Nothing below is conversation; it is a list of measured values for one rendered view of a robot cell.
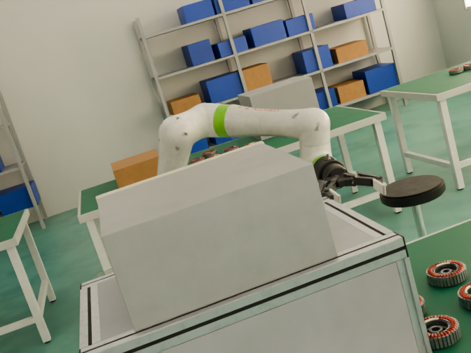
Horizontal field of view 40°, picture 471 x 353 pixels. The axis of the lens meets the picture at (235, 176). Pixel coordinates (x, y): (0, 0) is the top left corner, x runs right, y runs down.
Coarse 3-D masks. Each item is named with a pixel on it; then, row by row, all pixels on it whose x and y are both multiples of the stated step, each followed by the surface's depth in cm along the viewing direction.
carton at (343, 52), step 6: (348, 42) 854; (354, 42) 827; (360, 42) 818; (366, 42) 819; (330, 48) 841; (336, 48) 812; (342, 48) 814; (348, 48) 816; (354, 48) 817; (360, 48) 819; (366, 48) 820; (336, 54) 814; (342, 54) 815; (348, 54) 817; (354, 54) 818; (360, 54) 820; (366, 54) 822; (336, 60) 821; (342, 60) 816
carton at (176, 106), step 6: (186, 96) 798; (192, 96) 781; (198, 96) 782; (168, 102) 796; (174, 102) 777; (180, 102) 779; (186, 102) 780; (192, 102) 782; (198, 102) 784; (174, 108) 778; (180, 108) 780; (186, 108) 781; (174, 114) 781
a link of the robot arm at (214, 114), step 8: (200, 104) 229; (208, 104) 227; (216, 104) 226; (224, 104) 225; (200, 112) 224; (208, 112) 224; (216, 112) 223; (224, 112) 221; (208, 120) 224; (216, 120) 222; (208, 128) 225; (216, 128) 223; (224, 128) 222; (208, 136) 229; (216, 136) 227; (224, 136) 225
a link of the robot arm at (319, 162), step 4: (324, 156) 203; (328, 156) 200; (316, 160) 204; (320, 160) 202; (324, 160) 200; (328, 160) 199; (332, 160) 199; (336, 160) 200; (316, 164) 202; (320, 164) 200; (324, 164) 199; (328, 164) 199; (340, 164) 200; (316, 168) 201; (320, 168) 199; (324, 168) 199; (316, 172) 201; (320, 172) 199; (316, 176) 201; (320, 176) 200
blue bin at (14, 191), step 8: (24, 184) 776; (32, 184) 768; (0, 192) 772; (8, 192) 753; (16, 192) 750; (24, 192) 752; (0, 200) 748; (8, 200) 750; (16, 200) 752; (24, 200) 754; (0, 208) 749; (8, 208) 751; (16, 208) 753; (24, 208) 755
